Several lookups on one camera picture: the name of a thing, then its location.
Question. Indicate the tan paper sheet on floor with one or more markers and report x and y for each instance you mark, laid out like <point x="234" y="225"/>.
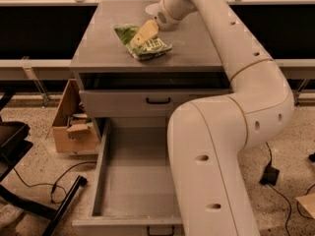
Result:
<point x="308" y="202"/>

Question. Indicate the open grey bottom drawer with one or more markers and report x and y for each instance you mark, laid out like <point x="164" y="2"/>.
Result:
<point x="133" y="191"/>

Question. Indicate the black power adapter with cable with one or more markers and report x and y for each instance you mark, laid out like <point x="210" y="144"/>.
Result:
<point x="270" y="177"/>

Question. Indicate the closed grey upper drawer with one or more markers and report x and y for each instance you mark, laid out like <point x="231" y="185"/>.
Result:
<point x="139" y="102"/>

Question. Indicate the white shoe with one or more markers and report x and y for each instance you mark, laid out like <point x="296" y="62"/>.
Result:
<point x="9" y="214"/>

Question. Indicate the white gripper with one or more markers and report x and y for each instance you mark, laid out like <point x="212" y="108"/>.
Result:
<point x="163" y="20"/>

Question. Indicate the green jalapeno chip bag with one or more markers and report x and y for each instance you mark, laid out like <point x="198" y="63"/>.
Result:
<point x="150" y="49"/>

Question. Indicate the white ceramic bowl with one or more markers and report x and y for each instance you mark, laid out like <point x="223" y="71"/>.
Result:
<point x="150" y="9"/>

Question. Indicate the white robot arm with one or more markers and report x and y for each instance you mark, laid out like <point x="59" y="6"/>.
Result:
<point x="205" y="135"/>

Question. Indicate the grey drawer cabinet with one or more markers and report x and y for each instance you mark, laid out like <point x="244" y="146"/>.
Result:
<point x="103" y="62"/>

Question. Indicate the cardboard box with scraps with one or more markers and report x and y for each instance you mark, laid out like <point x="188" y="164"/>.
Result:
<point x="73" y="131"/>

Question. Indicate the black metal chair frame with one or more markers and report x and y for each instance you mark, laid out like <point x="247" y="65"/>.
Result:
<point x="41" y="167"/>

